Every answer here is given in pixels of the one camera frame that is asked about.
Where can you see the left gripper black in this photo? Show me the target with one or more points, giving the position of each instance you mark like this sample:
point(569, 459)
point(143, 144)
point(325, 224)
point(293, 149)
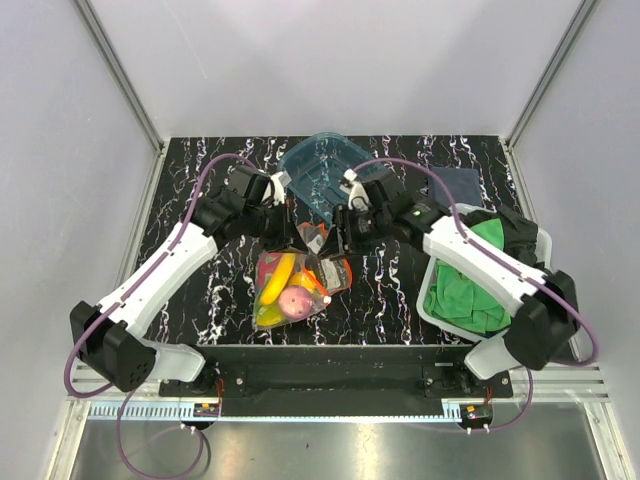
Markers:
point(288, 235)

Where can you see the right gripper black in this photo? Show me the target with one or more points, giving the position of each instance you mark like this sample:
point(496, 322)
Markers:
point(337, 239)

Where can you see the yellow fake banana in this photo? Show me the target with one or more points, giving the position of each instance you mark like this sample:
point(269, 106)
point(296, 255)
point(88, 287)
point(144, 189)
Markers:
point(281, 267)

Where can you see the orange fake fruit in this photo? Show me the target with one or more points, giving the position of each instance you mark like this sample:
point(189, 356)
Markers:
point(308, 281)

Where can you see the clear zip top bag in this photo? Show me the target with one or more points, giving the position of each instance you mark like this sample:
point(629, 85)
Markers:
point(335, 275)

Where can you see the purple fake fruit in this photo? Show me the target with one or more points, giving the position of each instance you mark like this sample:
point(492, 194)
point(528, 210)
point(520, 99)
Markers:
point(296, 303)

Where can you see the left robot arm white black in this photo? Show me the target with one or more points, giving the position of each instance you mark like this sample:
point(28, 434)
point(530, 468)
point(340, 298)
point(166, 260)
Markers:
point(109, 336)

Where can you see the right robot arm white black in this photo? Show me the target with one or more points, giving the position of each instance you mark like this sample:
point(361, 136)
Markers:
point(542, 307)

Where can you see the red fake fruit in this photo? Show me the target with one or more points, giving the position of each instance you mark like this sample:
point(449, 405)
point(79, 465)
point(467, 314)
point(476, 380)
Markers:
point(266, 265)

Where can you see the teal plastic container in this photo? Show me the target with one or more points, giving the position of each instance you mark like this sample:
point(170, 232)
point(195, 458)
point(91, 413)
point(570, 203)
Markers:
point(316, 166)

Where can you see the green cloth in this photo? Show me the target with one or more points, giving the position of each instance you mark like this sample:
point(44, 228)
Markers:
point(457, 300)

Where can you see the navy folded cloth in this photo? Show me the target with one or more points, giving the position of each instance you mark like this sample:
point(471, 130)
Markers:
point(462, 183)

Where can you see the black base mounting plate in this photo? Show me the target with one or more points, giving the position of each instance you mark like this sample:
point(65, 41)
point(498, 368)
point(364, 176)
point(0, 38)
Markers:
point(338, 382)

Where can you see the black cloth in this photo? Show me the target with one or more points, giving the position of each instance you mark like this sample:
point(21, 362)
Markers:
point(522, 232)

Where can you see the white plastic basket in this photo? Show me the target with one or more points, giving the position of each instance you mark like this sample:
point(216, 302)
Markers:
point(440, 320)

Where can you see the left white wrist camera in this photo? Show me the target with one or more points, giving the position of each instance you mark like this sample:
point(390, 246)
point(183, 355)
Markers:
point(278, 188)

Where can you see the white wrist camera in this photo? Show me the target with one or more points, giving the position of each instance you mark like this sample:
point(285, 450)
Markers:
point(278, 188)
point(357, 198)

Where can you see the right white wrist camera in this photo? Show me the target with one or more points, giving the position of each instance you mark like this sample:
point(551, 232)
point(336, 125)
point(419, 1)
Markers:
point(357, 198)

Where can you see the left aluminium frame post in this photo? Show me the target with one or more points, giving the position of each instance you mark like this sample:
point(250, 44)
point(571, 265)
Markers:
point(107, 51)

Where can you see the aluminium frame post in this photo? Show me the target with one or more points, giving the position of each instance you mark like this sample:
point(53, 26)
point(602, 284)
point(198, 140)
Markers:
point(107, 51)
point(568, 40)

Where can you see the right aluminium frame post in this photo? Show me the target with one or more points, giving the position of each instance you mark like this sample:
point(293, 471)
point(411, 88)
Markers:
point(568, 40)

